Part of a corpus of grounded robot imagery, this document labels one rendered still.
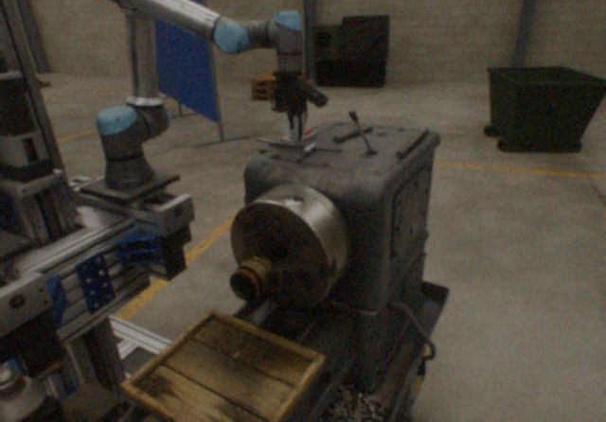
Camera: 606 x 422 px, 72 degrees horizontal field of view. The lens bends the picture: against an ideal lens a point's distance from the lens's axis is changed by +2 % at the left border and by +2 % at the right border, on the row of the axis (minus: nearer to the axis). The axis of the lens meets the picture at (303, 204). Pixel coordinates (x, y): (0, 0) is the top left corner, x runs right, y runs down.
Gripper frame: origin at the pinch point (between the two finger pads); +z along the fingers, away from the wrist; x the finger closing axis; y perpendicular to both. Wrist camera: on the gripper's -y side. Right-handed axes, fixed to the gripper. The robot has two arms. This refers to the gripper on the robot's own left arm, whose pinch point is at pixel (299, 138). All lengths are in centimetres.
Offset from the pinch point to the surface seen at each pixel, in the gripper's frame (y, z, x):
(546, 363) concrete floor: -85, 130, -88
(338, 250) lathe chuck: -27.1, 17.8, 27.2
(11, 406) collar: -6, 15, 91
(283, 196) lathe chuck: -12.3, 5.9, 28.0
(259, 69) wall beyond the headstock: 661, 106, -857
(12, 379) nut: -5, 12, 89
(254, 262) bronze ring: -12.3, 17.5, 41.7
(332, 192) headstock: -19.9, 8.1, 16.0
